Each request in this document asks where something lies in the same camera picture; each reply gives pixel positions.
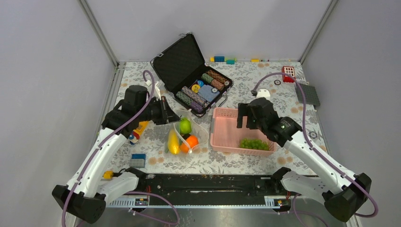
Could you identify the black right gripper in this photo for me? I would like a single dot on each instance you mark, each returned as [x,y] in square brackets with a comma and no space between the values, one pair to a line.
[244,109]

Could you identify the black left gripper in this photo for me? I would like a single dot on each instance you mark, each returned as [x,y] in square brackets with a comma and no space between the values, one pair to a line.
[167,114]

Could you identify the green toy apple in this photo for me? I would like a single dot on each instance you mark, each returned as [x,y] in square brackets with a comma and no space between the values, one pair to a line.
[185,126]

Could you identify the dark purple toy plum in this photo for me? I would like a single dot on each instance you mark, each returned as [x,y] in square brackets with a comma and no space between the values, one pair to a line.
[185,137]

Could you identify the clear zip top bag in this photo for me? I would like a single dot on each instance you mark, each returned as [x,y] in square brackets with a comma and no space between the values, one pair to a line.
[197,130]

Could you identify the yellow toy mango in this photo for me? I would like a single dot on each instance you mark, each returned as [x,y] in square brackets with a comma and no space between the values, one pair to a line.
[173,142]

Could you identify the green toy grape bunch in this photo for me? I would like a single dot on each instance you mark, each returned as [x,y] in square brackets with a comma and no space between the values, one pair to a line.
[256,144]

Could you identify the orange toy tangerine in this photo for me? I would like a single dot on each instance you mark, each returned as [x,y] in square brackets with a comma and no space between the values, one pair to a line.
[189,143]

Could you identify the pink plastic basket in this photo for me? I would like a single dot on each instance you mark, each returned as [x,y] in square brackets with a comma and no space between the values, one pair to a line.
[225,136]

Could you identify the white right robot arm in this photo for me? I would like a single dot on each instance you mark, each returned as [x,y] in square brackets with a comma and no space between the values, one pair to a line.
[340,190]

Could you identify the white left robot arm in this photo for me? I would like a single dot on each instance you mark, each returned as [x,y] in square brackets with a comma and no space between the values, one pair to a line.
[84,196]

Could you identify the green purple poker chip row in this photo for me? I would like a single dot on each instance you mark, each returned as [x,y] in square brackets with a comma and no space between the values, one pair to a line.
[197,108]

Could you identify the yellow big blind button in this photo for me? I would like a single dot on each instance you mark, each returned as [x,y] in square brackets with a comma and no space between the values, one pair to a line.
[195,88]

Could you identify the blue playing card deck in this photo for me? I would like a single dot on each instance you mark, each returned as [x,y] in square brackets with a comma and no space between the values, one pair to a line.
[208,92]

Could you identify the black poker chip case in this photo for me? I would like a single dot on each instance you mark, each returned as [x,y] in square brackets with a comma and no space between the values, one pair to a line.
[182,64]

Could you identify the red toy block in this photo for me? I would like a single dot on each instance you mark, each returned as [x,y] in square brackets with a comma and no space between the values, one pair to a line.
[288,74]

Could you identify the grey building baseplate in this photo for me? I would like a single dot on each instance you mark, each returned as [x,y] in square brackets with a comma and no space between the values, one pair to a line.
[311,97]

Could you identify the green brown poker chip row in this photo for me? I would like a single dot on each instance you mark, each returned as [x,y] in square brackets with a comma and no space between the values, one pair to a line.
[215,79]

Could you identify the blue grey toy block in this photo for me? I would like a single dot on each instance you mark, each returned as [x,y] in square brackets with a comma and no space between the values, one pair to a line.
[137,161]

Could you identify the blue yellow block row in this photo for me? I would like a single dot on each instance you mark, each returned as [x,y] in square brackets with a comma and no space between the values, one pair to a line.
[223,59]

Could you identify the small yellow toy block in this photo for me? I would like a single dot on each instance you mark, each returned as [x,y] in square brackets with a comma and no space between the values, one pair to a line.
[108,175]

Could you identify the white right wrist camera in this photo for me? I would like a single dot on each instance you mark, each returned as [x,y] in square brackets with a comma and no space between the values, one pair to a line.
[261,93]

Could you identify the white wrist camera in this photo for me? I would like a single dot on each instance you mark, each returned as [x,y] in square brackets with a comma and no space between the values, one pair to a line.
[156,93]
[261,93]

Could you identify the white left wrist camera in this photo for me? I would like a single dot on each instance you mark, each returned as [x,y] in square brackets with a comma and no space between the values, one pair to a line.
[156,93]

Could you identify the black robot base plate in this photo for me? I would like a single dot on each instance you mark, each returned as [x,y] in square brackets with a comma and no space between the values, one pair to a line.
[210,190]

